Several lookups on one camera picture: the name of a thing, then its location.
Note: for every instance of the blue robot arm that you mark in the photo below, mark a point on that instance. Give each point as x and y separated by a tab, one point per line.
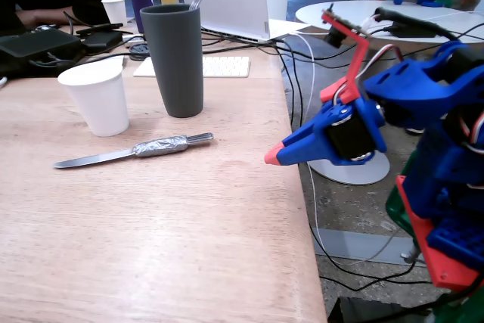
416	84

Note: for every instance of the black power adapter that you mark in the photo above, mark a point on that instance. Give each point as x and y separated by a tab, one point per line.
408	28

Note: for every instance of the small white paper cup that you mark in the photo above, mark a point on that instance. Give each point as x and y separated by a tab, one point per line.
115	11

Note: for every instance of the round white pedestal table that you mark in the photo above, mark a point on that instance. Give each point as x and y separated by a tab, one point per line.
314	16

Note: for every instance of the black camera module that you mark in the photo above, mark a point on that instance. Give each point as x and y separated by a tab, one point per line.
334	37

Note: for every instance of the black flat case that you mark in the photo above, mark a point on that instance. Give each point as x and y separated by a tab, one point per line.
38	41

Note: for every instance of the small black box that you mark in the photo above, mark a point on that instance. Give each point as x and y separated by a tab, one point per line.
102	39

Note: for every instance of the red robot base plate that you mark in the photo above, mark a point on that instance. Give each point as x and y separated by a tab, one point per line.
442	266

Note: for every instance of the black pen-like stick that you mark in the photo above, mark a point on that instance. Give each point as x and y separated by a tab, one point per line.
98	28

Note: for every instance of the green table clamp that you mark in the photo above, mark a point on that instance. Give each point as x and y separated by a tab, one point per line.
397	209
465	311

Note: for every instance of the tall dark gray cup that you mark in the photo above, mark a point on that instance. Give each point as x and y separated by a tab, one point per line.
177	66

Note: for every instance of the round black puck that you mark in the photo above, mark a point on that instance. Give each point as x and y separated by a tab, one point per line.
138	50

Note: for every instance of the white keyboard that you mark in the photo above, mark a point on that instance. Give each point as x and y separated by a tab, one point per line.
227	66

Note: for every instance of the blue gripper black motor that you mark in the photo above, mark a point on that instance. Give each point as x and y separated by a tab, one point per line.
342	135

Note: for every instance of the red camera mount bracket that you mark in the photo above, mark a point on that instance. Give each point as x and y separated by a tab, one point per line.
357	62

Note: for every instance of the bare person forearm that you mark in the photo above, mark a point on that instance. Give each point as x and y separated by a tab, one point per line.
41	16

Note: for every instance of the large white paper cup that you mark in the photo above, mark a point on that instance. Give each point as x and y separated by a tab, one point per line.
102	103

